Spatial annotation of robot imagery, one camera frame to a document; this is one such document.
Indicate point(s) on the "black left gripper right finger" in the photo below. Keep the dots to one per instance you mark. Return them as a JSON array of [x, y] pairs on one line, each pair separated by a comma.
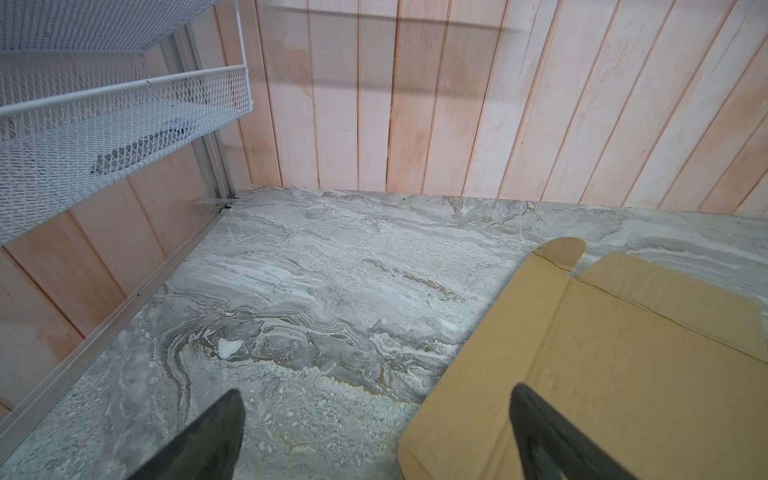
[[551, 447]]

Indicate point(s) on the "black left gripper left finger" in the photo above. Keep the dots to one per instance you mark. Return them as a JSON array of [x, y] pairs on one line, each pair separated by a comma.
[[208, 448]]

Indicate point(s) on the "brown cardboard box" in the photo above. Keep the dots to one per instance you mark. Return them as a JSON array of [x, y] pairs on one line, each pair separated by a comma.
[[666, 373]]

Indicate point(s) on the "dark object in white shelf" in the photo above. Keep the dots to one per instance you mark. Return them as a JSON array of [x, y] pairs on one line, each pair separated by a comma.
[[128, 155]]

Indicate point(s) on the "white wire mesh shelf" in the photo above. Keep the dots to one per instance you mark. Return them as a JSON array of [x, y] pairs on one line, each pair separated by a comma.
[[75, 83]]

